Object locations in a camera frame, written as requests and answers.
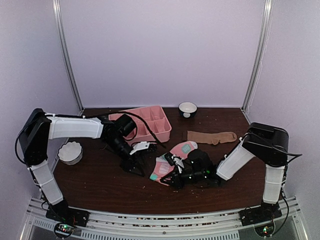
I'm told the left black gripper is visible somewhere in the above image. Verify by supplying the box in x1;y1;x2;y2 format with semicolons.
105;136;148;178

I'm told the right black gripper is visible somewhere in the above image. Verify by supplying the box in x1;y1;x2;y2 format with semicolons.
162;168;207;190

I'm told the pink patterned sock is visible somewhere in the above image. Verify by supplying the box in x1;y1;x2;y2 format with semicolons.
149;140;198;185

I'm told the tan brown sock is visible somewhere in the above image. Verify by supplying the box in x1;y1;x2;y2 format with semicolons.
187;131;237;146

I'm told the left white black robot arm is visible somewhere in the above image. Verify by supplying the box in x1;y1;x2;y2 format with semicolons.
15;108;144;222

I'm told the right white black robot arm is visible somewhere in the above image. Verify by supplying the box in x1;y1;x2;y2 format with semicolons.
160;122;300;221

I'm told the pink divided organizer tray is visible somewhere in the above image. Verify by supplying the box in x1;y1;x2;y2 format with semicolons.
123;105;172;145

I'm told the white fluted bowl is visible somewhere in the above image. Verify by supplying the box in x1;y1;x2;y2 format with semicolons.
58;141;83;166

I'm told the black white ceramic bowl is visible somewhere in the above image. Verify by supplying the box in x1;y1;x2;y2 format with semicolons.
178;102;198;119

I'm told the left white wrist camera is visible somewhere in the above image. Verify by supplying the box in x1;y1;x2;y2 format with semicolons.
129;141;157;155

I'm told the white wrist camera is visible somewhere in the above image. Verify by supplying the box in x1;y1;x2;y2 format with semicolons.
165;152;185;171
129;141;157;155

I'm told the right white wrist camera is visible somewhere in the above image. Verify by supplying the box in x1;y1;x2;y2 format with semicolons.
165;152;185;171

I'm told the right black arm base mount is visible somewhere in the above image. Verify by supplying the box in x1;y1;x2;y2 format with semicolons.
239;206;283;238

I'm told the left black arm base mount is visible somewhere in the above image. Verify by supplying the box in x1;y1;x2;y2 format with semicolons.
45;204;90;239

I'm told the left aluminium frame post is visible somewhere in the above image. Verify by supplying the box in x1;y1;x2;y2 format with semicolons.
52;0;84;112

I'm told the aluminium frame post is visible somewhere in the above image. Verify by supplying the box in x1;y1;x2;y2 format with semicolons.
241;0;274;115
52;0;84;112

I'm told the right aluminium frame post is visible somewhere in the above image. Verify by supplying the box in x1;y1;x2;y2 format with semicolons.
241;0;274;115

